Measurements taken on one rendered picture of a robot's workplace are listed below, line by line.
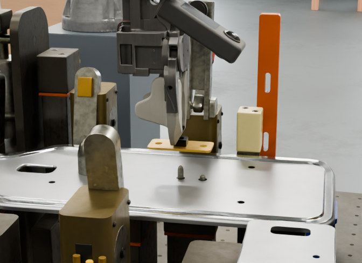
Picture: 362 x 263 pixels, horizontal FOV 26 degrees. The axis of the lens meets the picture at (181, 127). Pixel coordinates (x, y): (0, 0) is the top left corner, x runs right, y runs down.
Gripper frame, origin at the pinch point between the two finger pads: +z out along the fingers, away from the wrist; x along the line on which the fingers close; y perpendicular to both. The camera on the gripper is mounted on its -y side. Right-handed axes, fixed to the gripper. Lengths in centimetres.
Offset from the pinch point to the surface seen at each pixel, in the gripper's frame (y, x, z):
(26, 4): 196, -436, 43
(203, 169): -2.5, -4.1, 6.4
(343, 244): -23, -48, 37
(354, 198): -26, -74, 37
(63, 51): 23.3, -22.2, -6.1
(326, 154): -19, -314, 106
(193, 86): 0.8, -14.6, -2.8
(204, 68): -0.9, -15.0, -5.4
